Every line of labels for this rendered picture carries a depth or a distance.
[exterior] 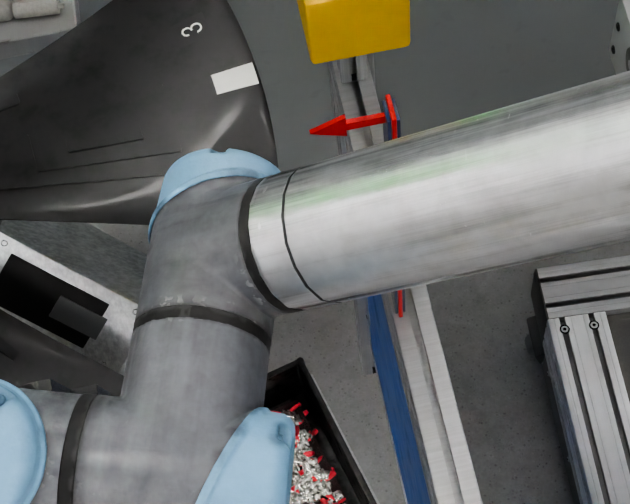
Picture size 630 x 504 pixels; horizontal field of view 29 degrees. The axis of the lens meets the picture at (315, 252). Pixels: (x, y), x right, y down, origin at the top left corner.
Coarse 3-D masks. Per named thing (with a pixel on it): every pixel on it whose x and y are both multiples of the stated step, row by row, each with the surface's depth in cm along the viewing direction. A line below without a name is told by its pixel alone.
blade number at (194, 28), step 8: (192, 16) 92; (200, 16) 92; (176, 24) 92; (184, 24) 92; (192, 24) 92; (200, 24) 92; (176, 32) 92; (184, 32) 92; (192, 32) 92; (200, 32) 92; (208, 32) 92; (176, 40) 92; (184, 40) 92; (192, 40) 92
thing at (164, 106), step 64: (128, 0) 94; (192, 0) 93; (64, 64) 93; (128, 64) 92; (192, 64) 92; (0, 128) 91; (64, 128) 90; (128, 128) 90; (192, 128) 90; (256, 128) 91; (0, 192) 89; (64, 192) 89; (128, 192) 89
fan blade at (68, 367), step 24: (0, 312) 100; (0, 336) 99; (24, 336) 100; (48, 336) 101; (0, 360) 98; (24, 360) 99; (48, 360) 101; (72, 360) 102; (72, 384) 101; (120, 384) 103
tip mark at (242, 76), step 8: (248, 64) 91; (224, 72) 91; (232, 72) 91; (240, 72) 91; (248, 72) 91; (216, 80) 91; (224, 80) 91; (232, 80) 91; (240, 80) 91; (248, 80) 91; (256, 80) 91; (216, 88) 91; (224, 88) 91; (232, 88) 91
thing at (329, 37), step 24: (312, 0) 113; (336, 0) 113; (360, 0) 114; (384, 0) 114; (408, 0) 115; (312, 24) 116; (336, 24) 116; (360, 24) 117; (384, 24) 117; (408, 24) 118; (312, 48) 119; (336, 48) 119; (360, 48) 120; (384, 48) 121
